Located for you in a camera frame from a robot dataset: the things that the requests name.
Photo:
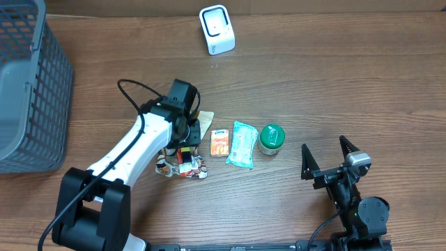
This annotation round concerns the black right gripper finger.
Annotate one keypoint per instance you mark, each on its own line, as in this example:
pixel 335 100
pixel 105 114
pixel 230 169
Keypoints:
pixel 309 165
pixel 347 147

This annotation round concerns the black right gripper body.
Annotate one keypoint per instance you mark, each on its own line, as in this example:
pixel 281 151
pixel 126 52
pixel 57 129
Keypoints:
pixel 342 194

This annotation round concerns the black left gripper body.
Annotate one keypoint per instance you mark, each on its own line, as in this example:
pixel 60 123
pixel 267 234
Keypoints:
pixel 194 136

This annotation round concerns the yellow highlighter pen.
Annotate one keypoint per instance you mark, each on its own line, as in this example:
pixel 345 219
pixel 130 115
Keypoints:
pixel 186 155

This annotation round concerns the orange Kleenex tissue pack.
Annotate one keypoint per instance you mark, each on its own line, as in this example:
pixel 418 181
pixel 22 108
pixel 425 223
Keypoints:
pixel 219 143

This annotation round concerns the brown snack pouch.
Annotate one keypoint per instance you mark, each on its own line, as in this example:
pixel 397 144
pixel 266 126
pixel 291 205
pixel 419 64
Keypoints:
pixel 167 163

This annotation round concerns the green lid jar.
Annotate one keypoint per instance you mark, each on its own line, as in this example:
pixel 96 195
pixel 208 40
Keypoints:
pixel 271 139

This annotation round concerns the teal wet wipes pack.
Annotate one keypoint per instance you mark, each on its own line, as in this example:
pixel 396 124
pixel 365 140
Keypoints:
pixel 243 142

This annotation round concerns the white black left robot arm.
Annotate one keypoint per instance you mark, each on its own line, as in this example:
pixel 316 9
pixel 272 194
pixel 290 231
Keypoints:
pixel 94 206

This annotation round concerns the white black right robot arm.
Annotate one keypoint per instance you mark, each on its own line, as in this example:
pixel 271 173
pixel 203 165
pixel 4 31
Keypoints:
pixel 364 220

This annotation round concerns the white barcode scanner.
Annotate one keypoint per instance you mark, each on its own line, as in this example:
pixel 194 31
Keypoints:
pixel 217 29

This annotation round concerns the dark grey mesh basket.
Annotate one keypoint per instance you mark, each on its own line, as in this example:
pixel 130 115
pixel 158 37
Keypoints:
pixel 37 80

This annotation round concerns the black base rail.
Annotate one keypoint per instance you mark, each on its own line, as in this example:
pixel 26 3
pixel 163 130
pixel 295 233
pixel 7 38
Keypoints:
pixel 297 246

